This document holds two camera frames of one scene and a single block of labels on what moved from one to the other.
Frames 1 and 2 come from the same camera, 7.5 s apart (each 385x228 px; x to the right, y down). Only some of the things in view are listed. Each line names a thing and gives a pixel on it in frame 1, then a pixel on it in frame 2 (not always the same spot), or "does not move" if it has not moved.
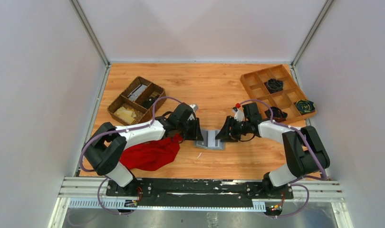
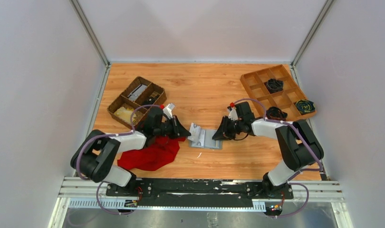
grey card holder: [209, 139] does not move
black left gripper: [191, 128] -> [174, 127]
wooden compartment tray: [274, 86] does not move
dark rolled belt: [278, 115] does not move
